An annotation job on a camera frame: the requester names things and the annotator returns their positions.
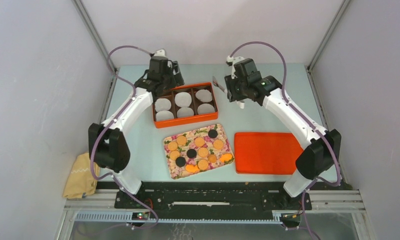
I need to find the floral cookie tray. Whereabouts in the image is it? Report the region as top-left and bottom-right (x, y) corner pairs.
(163, 123), (235, 180)

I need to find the white paper cupcake liner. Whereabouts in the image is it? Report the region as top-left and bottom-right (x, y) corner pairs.
(156, 110), (174, 122)
(155, 98), (172, 113)
(177, 107), (194, 118)
(195, 89), (213, 103)
(174, 92), (192, 108)
(197, 103), (216, 115)

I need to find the small tan cookie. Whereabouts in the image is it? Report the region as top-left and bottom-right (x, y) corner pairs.
(208, 154), (217, 163)

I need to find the yellow cloth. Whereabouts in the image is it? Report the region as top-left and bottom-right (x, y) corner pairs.
(63, 152), (98, 199)

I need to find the black round cookie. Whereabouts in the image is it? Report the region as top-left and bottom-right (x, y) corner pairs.
(186, 148), (197, 159)
(175, 156), (186, 168)
(208, 129), (218, 139)

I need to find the orange cookie tin box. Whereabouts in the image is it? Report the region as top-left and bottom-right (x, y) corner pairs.
(152, 82), (218, 129)

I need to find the orange pumpkin cookie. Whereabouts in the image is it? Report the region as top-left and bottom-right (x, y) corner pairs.
(185, 164), (200, 173)
(219, 153), (233, 163)

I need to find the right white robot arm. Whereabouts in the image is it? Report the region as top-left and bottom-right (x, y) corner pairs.
(223, 56), (341, 209)

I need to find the orange tin lid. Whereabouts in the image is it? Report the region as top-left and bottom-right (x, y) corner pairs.
(234, 132), (303, 175)

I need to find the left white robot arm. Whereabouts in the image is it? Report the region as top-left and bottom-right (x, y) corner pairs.
(88, 55), (184, 208)

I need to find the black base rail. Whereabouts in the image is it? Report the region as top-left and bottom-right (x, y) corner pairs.
(97, 180), (351, 220)

